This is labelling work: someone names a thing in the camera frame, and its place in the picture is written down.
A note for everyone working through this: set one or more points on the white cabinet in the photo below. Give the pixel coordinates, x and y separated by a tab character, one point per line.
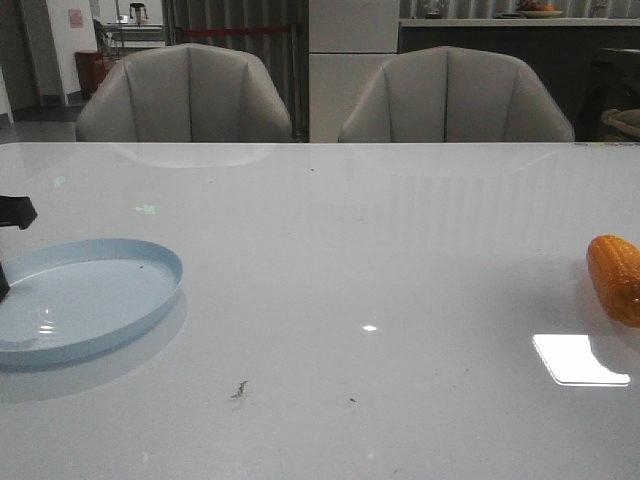
348	41

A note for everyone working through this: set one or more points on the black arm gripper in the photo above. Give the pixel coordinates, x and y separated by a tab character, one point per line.
14	211

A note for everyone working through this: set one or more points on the dark counter with light top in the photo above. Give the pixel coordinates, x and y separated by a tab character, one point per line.
559	50

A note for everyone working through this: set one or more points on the fruit bowl on counter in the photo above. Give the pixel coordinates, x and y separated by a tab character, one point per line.
532	9

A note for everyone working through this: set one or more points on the right grey upholstered chair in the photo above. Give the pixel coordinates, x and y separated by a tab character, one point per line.
455	95

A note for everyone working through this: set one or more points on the red barrier belt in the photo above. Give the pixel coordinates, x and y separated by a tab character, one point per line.
243	31

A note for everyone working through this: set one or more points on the grey upholstered chair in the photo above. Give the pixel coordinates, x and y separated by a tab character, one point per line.
186	93
455	95

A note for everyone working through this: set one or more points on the orange corn cob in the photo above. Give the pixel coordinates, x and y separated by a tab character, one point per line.
613	265

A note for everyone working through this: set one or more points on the light blue round plate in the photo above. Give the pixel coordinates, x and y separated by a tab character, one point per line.
79	299

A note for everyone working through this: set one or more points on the left grey upholstered chair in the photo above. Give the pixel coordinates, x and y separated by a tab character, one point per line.
186	93

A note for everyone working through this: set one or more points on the pink wall notice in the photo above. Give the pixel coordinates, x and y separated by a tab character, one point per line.
76	20

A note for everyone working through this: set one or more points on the dark chair with cushion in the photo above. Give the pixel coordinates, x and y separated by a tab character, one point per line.
610	108

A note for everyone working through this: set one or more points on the red trash bin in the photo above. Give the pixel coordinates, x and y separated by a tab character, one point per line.
91	71

